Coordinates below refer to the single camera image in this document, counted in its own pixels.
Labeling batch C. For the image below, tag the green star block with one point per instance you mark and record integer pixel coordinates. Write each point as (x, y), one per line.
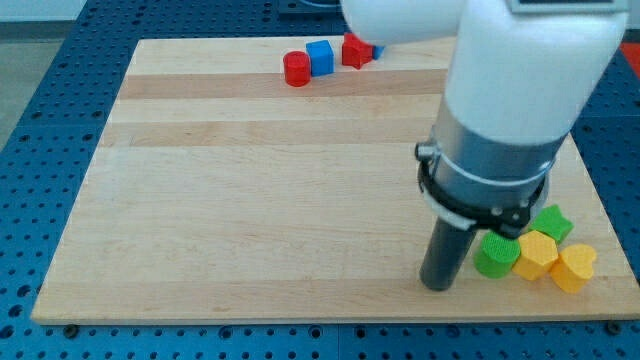
(552, 222)

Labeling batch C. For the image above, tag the blue cube block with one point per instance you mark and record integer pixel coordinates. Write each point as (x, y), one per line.
(321, 57)

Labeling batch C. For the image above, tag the yellow hexagon block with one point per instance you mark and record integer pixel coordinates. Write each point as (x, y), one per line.
(538, 252)

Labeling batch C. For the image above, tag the green cylinder block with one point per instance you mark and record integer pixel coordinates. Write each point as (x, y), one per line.
(496, 255)

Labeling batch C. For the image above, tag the red star block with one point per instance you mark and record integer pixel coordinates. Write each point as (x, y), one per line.
(355, 52)

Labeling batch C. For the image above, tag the wooden board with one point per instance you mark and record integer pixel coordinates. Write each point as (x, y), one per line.
(218, 194)

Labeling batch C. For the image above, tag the red cylinder block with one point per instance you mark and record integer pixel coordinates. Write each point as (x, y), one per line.
(297, 68)

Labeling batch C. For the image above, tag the yellow heart block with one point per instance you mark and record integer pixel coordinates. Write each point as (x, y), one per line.
(574, 268)

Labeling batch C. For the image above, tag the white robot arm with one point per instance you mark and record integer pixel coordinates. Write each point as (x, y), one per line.
(520, 74)

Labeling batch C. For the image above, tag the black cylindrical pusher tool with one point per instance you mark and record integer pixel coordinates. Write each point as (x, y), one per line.
(447, 249)

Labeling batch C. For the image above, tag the small blue block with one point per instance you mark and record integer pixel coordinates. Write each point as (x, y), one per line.
(377, 52)

